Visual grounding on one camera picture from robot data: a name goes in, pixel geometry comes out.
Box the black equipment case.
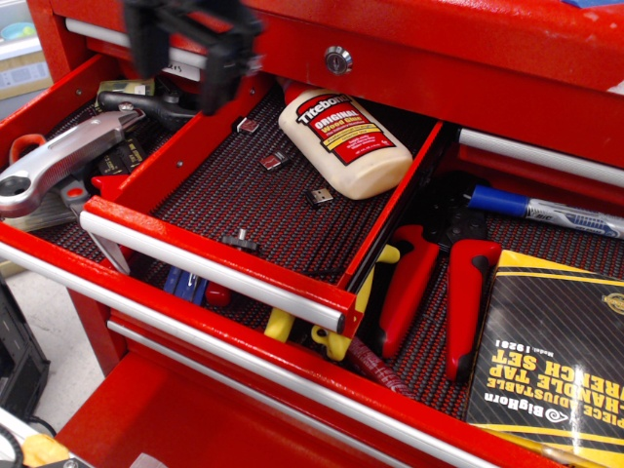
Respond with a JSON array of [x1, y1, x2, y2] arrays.
[[1, 278, 50, 420]]

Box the blue handled tool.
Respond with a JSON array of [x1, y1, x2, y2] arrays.
[[163, 266, 208, 306]]

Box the red tool chest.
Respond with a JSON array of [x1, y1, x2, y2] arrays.
[[25, 1, 623, 467]]

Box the yellow object bottom left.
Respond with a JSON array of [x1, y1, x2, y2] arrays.
[[21, 434, 71, 467]]

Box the wood glue bottle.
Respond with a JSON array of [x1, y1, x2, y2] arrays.
[[278, 78, 412, 200]]

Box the red small open drawer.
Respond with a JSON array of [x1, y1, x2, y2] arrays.
[[84, 81, 444, 333]]

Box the red handled crimping pliers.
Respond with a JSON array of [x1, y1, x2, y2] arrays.
[[372, 171, 502, 382]]

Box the clear plastic bit case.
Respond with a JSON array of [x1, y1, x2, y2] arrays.
[[2, 193, 75, 232]]

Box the black yellow tap wrench box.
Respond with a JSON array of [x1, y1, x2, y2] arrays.
[[465, 251, 623, 467]]

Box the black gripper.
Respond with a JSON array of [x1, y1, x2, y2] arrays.
[[122, 1, 263, 116]]

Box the black handled tool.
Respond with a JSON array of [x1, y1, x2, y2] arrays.
[[97, 76, 200, 132]]

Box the silver box cutter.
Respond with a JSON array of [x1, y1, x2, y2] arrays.
[[1, 109, 145, 217]]

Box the white markers label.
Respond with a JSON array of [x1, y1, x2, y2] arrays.
[[162, 60, 201, 82]]

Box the black usb dongle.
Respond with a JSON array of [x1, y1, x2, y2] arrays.
[[304, 188, 333, 209]]

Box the red screwdriver handle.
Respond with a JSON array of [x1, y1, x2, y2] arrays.
[[205, 282, 231, 307]]

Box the red tube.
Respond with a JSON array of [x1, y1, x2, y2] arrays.
[[346, 337, 413, 398]]

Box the black thumb screw knob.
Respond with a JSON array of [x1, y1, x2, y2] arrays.
[[220, 228, 258, 252]]

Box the black wire stripper tool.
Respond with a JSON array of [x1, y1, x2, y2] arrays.
[[97, 137, 147, 176]]

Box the red wide open drawer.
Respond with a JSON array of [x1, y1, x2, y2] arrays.
[[1, 53, 623, 467]]

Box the small usb dongle upper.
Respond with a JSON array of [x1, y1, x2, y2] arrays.
[[235, 117, 259, 135]]

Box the silver chest lock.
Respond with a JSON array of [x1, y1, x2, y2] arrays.
[[324, 45, 353, 76]]

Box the orange grey scissors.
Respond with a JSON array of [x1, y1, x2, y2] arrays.
[[9, 134, 131, 275]]

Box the blue cap marker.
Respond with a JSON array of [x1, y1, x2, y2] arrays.
[[468, 185, 623, 240]]

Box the yellow handled pliers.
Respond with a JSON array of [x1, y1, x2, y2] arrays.
[[264, 245, 401, 362]]

